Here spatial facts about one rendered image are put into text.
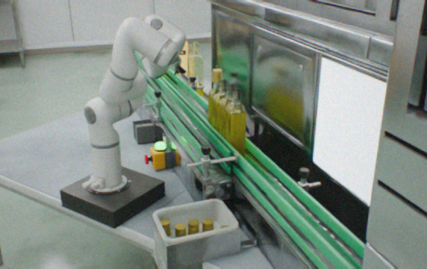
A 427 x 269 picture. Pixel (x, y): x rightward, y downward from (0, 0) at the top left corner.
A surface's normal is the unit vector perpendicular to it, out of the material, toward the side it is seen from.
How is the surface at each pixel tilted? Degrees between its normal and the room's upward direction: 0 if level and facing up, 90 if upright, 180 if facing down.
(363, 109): 90
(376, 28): 90
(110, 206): 1
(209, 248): 90
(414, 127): 90
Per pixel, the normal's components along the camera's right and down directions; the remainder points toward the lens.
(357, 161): -0.94, 0.14
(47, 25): 0.35, 0.36
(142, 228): 0.00, -0.92
